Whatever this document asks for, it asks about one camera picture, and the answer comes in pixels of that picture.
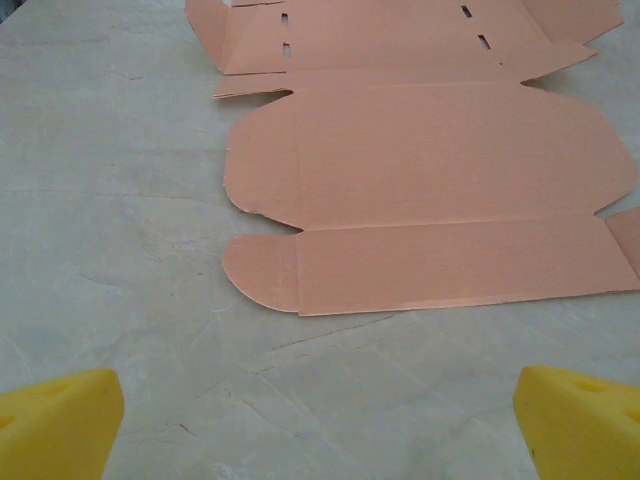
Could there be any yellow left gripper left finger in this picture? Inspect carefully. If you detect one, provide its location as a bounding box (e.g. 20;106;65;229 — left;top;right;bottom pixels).
0;368;126;480

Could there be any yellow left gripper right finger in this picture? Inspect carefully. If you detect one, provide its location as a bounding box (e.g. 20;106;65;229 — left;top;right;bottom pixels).
513;365;640;480

